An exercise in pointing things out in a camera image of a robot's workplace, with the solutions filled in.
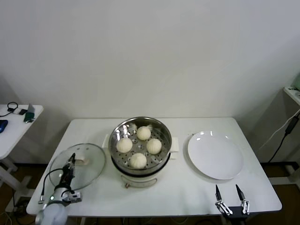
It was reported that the white electric pot base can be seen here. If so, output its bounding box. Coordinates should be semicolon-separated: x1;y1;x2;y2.
106;150;179;189

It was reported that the white round plate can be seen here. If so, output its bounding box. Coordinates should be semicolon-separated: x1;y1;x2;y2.
187;130;244;180

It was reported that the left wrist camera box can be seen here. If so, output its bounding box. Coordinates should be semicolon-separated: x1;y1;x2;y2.
63;191;83;203

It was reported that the black power adapter with cable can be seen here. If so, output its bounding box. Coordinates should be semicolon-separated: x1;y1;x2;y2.
268;116;300;163

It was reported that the pale green appliance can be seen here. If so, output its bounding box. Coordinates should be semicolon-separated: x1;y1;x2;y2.
292;73;300;91

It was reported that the black looped cable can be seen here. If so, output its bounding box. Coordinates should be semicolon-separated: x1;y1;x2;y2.
0;102;19;117

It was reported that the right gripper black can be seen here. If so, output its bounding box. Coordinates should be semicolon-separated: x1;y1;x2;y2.
215;184;250;225

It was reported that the blue object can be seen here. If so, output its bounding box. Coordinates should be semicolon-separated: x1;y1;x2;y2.
0;119;9;134

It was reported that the green object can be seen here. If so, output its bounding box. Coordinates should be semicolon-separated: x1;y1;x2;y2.
23;112;36;124

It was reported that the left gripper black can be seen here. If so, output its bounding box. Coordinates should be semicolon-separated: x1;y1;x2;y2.
57;153;77;188

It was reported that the glass pot lid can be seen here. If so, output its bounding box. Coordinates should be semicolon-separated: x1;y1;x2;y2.
48;143;106;191

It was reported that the stainless steel steamer basket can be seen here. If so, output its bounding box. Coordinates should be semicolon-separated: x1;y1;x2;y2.
102;116;180;176

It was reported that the white side table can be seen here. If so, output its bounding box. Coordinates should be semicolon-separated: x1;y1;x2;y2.
0;104;45;195

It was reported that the white steamed baozi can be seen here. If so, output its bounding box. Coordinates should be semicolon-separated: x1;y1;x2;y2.
136;126;152;141
146;138;163;155
130;152;148;170
116;137;133;153

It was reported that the white hanging cable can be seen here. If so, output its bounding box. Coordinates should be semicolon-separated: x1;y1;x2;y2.
259;112;298;150

